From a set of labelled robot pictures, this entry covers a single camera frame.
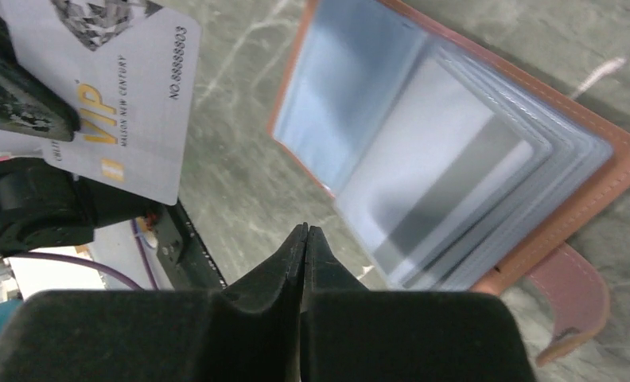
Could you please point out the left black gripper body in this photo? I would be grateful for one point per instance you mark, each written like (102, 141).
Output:
(42, 206)

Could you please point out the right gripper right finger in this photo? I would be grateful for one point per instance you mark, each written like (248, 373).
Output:
(351, 333)

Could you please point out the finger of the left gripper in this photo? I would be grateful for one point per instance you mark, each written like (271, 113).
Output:
(27, 106)

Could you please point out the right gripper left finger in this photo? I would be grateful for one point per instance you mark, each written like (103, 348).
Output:
(246, 332)

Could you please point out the silver VIP credit card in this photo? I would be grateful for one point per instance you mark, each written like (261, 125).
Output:
(128, 69)

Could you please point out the brown leather card holder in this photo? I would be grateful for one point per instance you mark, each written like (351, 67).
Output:
(352, 61)

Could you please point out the grey credit card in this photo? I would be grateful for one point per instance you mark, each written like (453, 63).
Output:
(444, 156)

